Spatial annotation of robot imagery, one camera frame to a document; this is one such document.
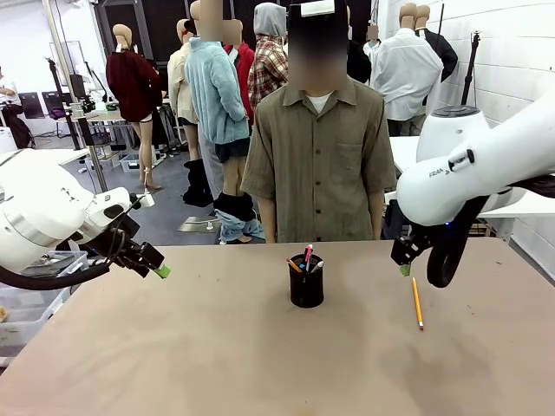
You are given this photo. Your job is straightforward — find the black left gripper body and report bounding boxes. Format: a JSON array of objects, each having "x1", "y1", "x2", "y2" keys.
[{"x1": 92, "y1": 213, "x2": 167, "y2": 279}]

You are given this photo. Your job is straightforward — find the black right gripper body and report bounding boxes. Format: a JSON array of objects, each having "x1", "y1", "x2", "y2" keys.
[{"x1": 390, "y1": 231, "x2": 435, "y2": 267}]

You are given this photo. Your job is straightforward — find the person's right forearm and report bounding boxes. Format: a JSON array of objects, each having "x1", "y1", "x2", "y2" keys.
[{"x1": 258, "y1": 195, "x2": 279, "y2": 244}]

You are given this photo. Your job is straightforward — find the person's left forearm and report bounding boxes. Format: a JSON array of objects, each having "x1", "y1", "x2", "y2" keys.
[{"x1": 367, "y1": 189, "x2": 388, "y2": 242}]

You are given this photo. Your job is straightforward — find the black mesh pen holder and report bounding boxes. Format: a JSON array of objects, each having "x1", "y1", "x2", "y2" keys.
[{"x1": 288, "y1": 254, "x2": 326, "y2": 310}]

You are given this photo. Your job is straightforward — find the yellow pencil with eraser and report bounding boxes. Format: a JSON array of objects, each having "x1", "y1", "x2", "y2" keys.
[{"x1": 411, "y1": 276, "x2": 425, "y2": 332}]

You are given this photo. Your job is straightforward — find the grey floor crate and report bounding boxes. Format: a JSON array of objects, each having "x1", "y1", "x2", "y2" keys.
[{"x1": 118, "y1": 152, "x2": 143, "y2": 174}]

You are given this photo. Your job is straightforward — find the black boots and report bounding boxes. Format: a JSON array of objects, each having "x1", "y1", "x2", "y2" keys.
[{"x1": 182, "y1": 159, "x2": 214, "y2": 208}]

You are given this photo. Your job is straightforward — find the white work table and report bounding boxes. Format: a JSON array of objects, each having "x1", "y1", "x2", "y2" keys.
[{"x1": 0, "y1": 147, "x2": 90, "y2": 166}]

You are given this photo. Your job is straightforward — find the clear storage bin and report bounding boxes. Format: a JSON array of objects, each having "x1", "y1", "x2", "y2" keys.
[{"x1": 0, "y1": 249, "x2": 90, "y2": 348}]

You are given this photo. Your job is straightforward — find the person in olive shirt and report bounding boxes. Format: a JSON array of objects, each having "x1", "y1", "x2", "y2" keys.
[{"x1": 239, "y1": 0, "x2": 398, "y2": 244}]

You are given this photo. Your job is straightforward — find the mannequin in maroon sweater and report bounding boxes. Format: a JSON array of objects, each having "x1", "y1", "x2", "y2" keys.
[{"x1": 105, "y1": 23, "x2": 165, "y2": 196}]

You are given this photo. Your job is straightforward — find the metal support pole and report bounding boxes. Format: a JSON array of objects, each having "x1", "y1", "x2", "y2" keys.
[{"x1": 42, "y1": 0, "x2": 108, "y2": 194}]

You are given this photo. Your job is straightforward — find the mannequin in blue fleece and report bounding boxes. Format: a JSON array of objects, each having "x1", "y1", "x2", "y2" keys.
[{"x1": 185, "y1": 0, "x2": 266, "y2": 244}]

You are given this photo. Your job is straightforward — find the mannequin in white shirt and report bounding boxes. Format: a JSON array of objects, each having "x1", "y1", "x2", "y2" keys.
[{"x1": 371, "y1": 2, "x2": 445, "y2": 138}]

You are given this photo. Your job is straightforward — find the mannequin in cream jacket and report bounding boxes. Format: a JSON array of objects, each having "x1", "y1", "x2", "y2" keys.
[{"x1": 166, "y1": 17, "x2": 201, "y2": 162}]

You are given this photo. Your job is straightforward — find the black tripod stand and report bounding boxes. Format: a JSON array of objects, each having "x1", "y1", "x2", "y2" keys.
[{"x1": 459, "y1": 30, "x2": 483, "y2": 107}]

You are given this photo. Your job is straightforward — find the seated person in white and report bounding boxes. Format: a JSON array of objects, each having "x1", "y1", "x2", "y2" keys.
[{"x1": 0, "y1": 64, "x2": 36, "y2": 151}]

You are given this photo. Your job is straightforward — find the mannequin in black jacket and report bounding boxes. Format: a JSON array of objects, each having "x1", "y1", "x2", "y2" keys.
[{"x1": 415, "y1": 3, "x2": 460, "y2": 84}]

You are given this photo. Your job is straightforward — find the mannequin in blue shirt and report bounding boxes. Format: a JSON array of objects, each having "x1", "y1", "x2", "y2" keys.
[{"x1": 362, "y1": 23, "x2": 382, "y2": 68}]

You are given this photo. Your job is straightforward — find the mannequin in red jacket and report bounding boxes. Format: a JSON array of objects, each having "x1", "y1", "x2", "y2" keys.
[{"x1": 223, "y1": 19, "x2": 257, "y2": 127}]

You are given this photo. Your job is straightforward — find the mannequin in plaid shirt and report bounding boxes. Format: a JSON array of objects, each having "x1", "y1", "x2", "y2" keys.
[{"x1": 247, "y1": 2, "x2": 291, "y2": 112}]

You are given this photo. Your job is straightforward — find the white head-mounted box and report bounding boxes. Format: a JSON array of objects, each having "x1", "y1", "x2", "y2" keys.
[{"x1": 299, "y1": 0, "x2": 337, "y2": 18}]

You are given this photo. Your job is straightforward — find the black right arm cable sleeve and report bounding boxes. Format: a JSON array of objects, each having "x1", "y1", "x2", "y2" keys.
[{"x1": 426, "y1": 172, "x2": 555, "y2": 289}]

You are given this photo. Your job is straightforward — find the black arm cable sleeve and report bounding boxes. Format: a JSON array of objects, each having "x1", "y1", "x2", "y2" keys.
[
  {"x1": 0, "y1": 258, "x2": 112, "y2": 291},
  {"x1": 426, "y1": 172, "x2": 555, "y2": 289}
]

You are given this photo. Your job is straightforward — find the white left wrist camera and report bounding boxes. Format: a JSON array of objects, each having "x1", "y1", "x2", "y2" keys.
[{"x1": 128, "y1": 192, "x2": 156, "y2": 209}]

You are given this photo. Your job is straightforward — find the mannequin base plate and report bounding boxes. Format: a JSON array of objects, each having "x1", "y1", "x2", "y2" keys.
[{"x1": 177, "y1": 215, "x2": 223, "y2": 234}]

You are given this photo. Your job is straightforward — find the black left arm cable sleeve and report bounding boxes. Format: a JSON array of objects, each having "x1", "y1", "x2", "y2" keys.
[{"x1": 0, "y1": 258, "x2": 112, "y2": 291}]

